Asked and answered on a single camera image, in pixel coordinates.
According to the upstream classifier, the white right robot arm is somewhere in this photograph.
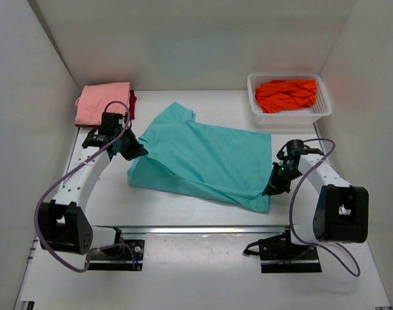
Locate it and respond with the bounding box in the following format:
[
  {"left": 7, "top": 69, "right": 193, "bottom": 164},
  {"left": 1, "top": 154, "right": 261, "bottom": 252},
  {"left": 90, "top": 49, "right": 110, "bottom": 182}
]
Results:
[{"left": 243, "top": 139, "right": 369, "bottom": 264}]

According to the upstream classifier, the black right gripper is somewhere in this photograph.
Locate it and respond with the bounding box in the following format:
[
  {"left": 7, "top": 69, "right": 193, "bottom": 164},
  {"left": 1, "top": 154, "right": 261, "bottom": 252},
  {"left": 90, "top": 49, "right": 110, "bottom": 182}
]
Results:
[{"left": 263, "top": 161, "right": 303, "bottom": 196}]

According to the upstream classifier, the orange t shirt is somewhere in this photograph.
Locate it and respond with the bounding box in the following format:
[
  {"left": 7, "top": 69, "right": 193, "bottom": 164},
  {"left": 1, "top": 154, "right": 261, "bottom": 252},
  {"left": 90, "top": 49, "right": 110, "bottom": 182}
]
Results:
[{"left": 254, "top": 79, "right": 317, "bottom": 114}]

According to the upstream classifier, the dark red folded t shirt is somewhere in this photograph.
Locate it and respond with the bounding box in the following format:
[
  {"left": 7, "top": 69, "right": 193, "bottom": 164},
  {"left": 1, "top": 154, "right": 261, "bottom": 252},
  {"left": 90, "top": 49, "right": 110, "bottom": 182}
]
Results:
[{"left": 75, "top": 90, "right": 137, "bottom": 127}]

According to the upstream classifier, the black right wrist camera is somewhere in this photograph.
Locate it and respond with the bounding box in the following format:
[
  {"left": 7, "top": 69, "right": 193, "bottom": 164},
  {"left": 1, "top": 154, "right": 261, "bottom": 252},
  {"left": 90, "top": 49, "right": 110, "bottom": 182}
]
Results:
[{"left": 276, "top": 139, "right": 324, "bottom": 162}]

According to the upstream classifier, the white plastic basket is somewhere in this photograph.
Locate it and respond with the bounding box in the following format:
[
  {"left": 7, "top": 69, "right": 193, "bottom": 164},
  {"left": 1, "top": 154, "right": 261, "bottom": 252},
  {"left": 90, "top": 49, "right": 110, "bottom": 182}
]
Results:
[{"left": 247, "top": 72, "right": 332, "bottom": 126}]

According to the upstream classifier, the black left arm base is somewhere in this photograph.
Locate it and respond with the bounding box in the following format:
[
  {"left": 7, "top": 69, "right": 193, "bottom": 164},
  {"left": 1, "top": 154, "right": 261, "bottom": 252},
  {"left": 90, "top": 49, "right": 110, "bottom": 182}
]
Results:
[{"left": 88, "top": 231, "right": 145, "bottom": 272}]

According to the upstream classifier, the teal t shirt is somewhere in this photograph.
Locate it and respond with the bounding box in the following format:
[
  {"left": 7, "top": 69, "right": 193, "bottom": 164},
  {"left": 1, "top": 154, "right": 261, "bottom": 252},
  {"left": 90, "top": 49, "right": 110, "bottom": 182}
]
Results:
[{"left": 127, "top": 102, "right": 272, "bottom": 213}]

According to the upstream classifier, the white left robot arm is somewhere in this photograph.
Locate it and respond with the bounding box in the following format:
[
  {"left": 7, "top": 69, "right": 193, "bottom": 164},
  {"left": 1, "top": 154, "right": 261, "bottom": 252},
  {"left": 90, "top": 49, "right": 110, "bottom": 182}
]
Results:
[{"left": 38, "top": 129, "right": 148, "bottom": 257}]

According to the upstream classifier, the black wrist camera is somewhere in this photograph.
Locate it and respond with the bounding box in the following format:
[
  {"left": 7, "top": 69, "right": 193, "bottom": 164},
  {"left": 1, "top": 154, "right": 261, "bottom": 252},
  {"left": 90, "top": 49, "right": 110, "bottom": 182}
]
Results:
[
  {"left": 276, "top": 139, "right": 324, "bottom": 162},
  {"left": 98, "top": 112, "right": 128, "bottom": 136}
]

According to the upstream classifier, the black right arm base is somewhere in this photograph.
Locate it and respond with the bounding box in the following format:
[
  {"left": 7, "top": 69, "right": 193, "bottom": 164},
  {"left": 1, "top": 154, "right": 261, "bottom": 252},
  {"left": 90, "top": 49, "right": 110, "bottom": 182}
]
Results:
[{"left": 243, "top": 229, "right": 322, "bottom": 274}]

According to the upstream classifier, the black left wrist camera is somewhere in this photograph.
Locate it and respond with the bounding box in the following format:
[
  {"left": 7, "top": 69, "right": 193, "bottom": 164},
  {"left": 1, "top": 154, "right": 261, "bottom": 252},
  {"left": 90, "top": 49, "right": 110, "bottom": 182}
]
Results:
[{"left": 98, "top": 112, "right": 128, "bottom": 136}]

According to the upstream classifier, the pink folded t shirt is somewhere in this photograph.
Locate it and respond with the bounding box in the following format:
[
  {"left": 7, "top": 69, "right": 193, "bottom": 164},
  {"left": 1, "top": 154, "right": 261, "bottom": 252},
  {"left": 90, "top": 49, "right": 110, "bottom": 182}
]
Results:
[{"left": 75, "top": 82, "right": 130, "bottom": 127}]

